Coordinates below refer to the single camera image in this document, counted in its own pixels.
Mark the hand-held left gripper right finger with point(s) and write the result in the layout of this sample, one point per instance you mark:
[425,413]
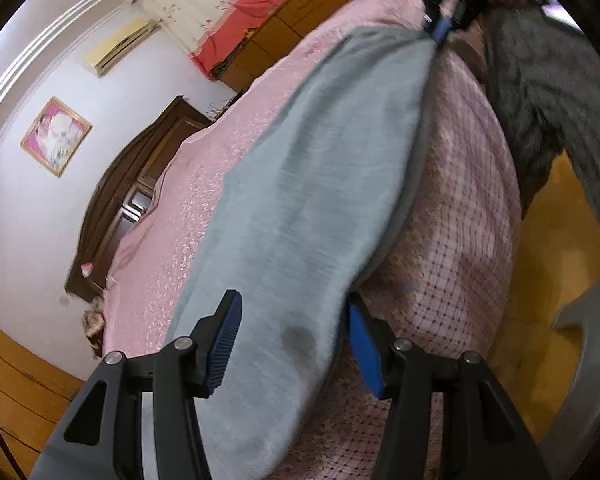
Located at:
[367,355]

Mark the framed wall picture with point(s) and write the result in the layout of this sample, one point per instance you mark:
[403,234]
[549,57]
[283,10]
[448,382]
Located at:
[55,135]

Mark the grey pants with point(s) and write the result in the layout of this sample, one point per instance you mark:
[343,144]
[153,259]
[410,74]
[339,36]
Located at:
[305,185]

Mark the small pink item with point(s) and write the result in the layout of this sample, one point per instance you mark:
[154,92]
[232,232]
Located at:
[86,269]

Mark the person's dark grey clothing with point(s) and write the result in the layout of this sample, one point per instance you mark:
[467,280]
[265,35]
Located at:
[535,95]

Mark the light grey object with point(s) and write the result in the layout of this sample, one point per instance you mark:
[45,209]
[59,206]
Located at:
[590,370]

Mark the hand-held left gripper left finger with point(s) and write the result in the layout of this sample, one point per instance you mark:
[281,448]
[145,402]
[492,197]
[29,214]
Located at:
[224,345]

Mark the dark wooden headboard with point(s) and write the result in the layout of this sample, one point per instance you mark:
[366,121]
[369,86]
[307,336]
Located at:
[125,180]

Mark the cream wall air conditioner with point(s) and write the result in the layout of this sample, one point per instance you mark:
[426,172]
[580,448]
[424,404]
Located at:
[115,45]

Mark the dried plant stems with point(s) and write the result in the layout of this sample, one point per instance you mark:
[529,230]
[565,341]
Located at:
[225,102]

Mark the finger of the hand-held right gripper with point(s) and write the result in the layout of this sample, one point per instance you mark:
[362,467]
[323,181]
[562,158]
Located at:
[426,12]
[442,27]

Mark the pink floral bed sheet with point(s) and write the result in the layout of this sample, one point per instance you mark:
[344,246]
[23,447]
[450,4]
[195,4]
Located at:
[215,160]

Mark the pile of clothes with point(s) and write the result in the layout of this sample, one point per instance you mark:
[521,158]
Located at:
[94,322]

